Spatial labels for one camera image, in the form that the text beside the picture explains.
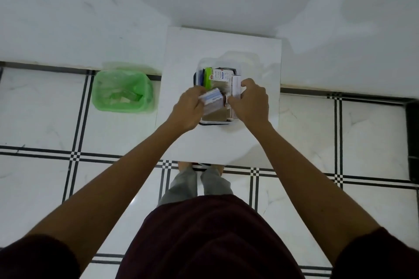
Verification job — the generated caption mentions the person's right hand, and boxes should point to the person's right hand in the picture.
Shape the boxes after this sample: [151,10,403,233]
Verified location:
[227,78,271,131]

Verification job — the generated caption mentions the person's left hand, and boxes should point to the person's left hand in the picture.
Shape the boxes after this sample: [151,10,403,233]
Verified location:
[167,86,207,134]

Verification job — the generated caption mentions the white and blue medicine box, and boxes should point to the white and blue medicine box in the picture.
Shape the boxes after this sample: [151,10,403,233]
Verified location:
[200,88,225,107]

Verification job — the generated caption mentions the tall white medicine box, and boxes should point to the tall white medicine box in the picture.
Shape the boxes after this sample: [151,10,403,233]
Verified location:
[230,75,243,100]

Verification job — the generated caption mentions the person's right forearm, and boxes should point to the person's right forearm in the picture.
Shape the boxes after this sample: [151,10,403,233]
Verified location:
[244,121,383,266]

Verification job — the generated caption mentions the person's left forearm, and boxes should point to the person's left forearm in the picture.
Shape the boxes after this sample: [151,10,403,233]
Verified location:
[28,119,197,273]

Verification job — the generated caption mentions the brown cardboard packet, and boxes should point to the brown cardboard packet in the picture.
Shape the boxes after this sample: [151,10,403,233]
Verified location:
[202,105,230,122]

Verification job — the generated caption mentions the white box with blue label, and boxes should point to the white box with blue label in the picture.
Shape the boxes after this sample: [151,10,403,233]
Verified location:
[209,68,235,83]

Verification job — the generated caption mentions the clear plastic storage container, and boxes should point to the clear plastic storage container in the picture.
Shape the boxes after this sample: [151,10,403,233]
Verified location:
[193,57,245,126]

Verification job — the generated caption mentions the green lined waste bin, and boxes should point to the green lined waste bin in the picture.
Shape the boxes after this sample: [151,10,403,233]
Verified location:
[91,69,155,113]

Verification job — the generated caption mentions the crumpled clear wrappers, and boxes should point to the crumpled clear wrappers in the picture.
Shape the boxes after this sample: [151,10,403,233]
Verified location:
[101,87,138,105]

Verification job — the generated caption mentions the grey trousers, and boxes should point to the grey trousers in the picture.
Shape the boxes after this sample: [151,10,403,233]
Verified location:
[158,167,234,207]

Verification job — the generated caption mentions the maroon shirt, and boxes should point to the maroon shirt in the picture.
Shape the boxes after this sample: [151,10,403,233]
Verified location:
[0,194,419,279]

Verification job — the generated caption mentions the dark panel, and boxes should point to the dark panel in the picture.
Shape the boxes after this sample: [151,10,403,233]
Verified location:
[406,102,419,182]

